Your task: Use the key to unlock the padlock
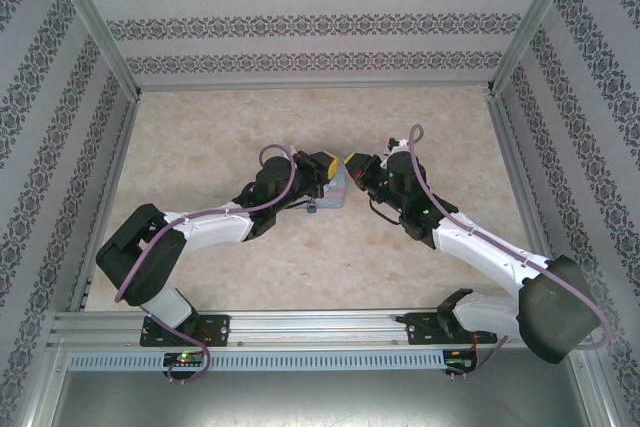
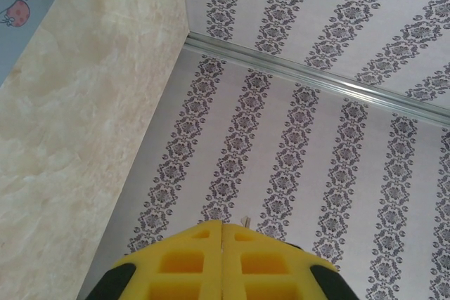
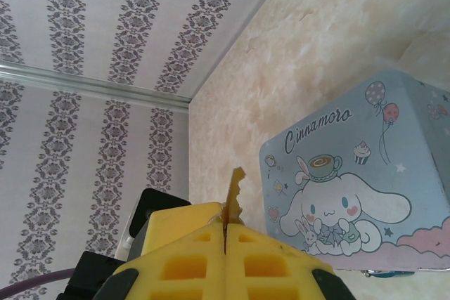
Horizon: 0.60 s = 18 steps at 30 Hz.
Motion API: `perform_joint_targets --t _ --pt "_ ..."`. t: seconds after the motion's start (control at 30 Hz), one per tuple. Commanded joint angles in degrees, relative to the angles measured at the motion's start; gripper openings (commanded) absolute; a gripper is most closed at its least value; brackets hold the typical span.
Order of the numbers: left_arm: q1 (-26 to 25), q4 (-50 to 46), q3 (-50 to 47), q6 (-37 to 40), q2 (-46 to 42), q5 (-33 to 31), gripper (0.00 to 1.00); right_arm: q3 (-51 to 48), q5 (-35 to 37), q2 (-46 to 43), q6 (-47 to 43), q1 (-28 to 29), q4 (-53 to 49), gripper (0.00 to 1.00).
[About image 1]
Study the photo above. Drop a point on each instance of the blue pink tin box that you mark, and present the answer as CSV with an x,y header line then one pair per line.
x,y
336,194

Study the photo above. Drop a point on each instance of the small blue padlock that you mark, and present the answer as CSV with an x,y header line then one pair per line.
x,y
311,207

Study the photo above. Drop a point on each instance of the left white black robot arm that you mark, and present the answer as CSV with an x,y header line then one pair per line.
x,y
215,227

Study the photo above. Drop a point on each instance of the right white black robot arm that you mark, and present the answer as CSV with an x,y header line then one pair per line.
x,y
480,247

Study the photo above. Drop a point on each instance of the small circuit board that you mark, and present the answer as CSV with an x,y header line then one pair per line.
x,y
185,359
461,366

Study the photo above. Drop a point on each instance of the grey metal shelf panel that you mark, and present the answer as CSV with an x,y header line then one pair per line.
x,y
320,399

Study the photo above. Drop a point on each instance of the aluminium side rail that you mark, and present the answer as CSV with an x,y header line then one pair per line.
x,y
520,172
107,197

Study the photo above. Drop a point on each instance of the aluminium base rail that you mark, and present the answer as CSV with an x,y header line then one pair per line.
x,y
310,329

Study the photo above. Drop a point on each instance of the aluminium frame post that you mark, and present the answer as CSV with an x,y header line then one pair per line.
x,y
537,17
95,22

